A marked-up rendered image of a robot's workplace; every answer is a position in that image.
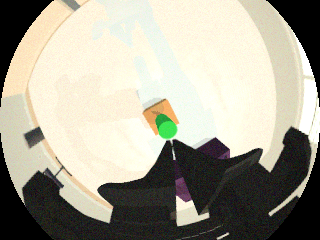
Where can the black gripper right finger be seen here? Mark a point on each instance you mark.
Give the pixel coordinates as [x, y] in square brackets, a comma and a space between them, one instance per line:
[205, 175]

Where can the green cylinder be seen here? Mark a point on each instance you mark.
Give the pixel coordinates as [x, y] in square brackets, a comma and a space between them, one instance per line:
[167, 129]

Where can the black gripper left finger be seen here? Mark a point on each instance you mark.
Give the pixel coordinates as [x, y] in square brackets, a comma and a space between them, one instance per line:
[157, 188]

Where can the brown wooden block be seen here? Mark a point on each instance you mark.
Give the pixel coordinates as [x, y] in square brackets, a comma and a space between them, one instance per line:
[155, 110]

